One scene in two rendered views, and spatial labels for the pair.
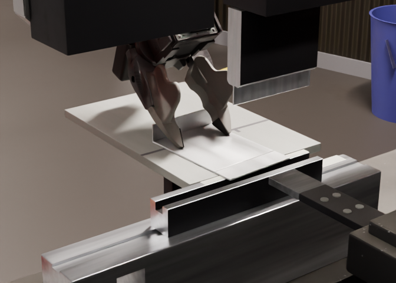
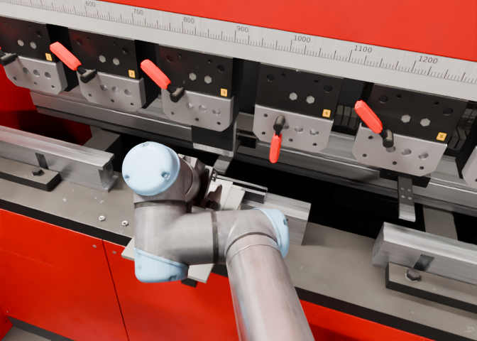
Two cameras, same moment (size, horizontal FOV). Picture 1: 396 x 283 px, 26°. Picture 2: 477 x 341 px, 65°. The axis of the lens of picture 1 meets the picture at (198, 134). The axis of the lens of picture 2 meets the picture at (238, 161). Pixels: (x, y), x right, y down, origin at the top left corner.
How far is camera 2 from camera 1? 133 cm
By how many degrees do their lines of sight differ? 103
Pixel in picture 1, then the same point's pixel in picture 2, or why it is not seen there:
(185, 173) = (237, 196)
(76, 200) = not seen: outside the picture
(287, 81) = (206, 146)
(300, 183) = (221, 164)
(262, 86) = (218, 149)
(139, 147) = not seen: hidden behind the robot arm
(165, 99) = (217, 197)
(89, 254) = (293, 209)
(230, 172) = (227, 184)
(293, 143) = not seen: hidden behind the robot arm
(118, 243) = (280, 207)
